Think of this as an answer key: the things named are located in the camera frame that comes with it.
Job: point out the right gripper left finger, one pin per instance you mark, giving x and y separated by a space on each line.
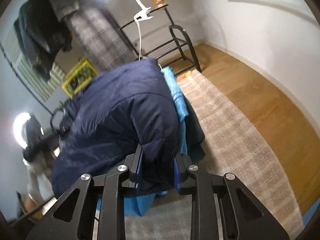
133 162

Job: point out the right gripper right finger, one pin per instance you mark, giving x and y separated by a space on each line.
184 184

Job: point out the navy blue quilted jacket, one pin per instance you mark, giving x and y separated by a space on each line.
118 110

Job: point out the black metal clothes rack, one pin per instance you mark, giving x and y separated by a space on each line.
16 99

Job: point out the white-gloved left hand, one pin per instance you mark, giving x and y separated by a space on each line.
39 171

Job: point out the beige plaid bed cover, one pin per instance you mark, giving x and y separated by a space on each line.
231 144

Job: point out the yellow green patterned box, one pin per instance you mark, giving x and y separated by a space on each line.
79 77

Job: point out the black hanging coat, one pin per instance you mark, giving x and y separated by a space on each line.
41 36

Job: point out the grey plaid long coat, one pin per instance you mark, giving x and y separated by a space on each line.
91 25

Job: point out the small teddy bear figure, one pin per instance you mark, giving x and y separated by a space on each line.
159 3

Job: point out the white ring light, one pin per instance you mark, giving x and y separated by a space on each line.
18 125

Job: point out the green striped wall art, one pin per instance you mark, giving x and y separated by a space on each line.
43 89

